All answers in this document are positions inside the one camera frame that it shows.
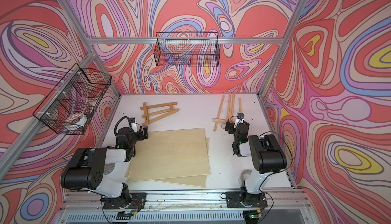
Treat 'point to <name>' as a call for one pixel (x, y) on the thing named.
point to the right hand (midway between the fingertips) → (236, 123)
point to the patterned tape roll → (79, 119)
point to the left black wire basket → (67, 109)
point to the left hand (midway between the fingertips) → (140, 126)
